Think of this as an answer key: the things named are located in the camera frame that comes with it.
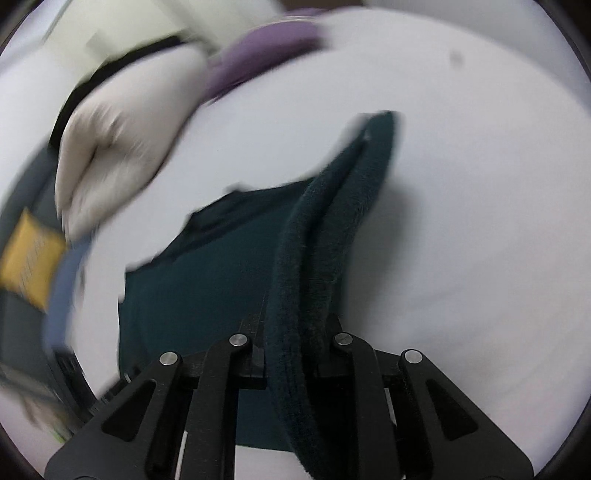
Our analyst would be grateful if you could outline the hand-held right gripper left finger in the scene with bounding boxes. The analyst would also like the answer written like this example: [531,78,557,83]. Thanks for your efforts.
[45,318,269,480]

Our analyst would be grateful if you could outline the beige folded duvet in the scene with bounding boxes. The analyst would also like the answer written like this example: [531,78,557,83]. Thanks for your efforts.
[54,46,209,241]

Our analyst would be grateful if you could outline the grey padded headboard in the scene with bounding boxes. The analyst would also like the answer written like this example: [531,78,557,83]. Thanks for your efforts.
[0,147,63,391]

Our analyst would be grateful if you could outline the yellow cushion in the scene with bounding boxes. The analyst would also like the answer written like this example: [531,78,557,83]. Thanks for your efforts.
[0,208,68,311]

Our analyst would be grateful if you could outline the cream wardrobe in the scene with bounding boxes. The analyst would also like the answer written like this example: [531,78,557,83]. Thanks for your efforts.
[46,0,283,62]

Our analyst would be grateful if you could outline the blue pillow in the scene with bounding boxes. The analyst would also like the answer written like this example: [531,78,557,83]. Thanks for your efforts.
[41,233,99,352]

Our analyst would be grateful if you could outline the dark green sweater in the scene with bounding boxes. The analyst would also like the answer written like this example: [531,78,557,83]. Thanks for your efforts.
[117,110,399,480]

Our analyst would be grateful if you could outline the bed with light grey sheet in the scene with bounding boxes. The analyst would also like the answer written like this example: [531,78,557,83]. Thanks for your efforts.
[0,7,585,480]

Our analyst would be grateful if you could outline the purple pillow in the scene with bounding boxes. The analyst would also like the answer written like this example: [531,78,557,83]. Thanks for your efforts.
[202,8,334,106]

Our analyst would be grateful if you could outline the black cloth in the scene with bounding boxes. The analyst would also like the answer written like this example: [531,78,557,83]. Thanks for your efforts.
[48,36,186,149]

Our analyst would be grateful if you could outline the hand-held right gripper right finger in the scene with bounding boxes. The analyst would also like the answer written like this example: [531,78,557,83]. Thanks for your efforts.
[316,314,536,480]

